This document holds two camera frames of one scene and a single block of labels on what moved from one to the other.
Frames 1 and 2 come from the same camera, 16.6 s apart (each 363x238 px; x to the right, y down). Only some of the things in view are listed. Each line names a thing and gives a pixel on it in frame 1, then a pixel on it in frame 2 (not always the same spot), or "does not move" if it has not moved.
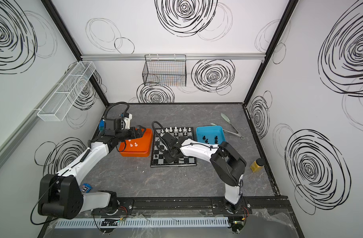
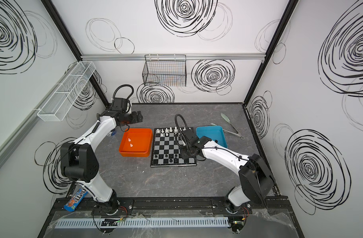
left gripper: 133,132 → 135,117
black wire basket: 167,70 does not move
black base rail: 195,204 does not move
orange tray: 139,147 does not move
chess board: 159,148 does not move
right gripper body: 172,153 → 188,148
